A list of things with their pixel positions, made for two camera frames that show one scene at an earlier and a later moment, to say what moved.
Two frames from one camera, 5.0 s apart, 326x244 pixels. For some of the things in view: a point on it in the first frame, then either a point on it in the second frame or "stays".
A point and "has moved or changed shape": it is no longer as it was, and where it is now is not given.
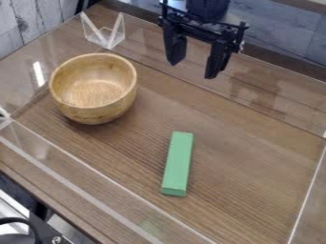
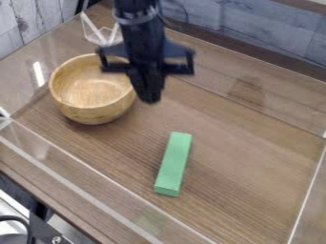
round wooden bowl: x=94 y=88 stays
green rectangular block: x=179 y=164 has moved or changed shape
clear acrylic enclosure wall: x=181 y=158 stays
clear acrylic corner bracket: x=106 y=37 stays
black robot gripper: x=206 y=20 → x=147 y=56
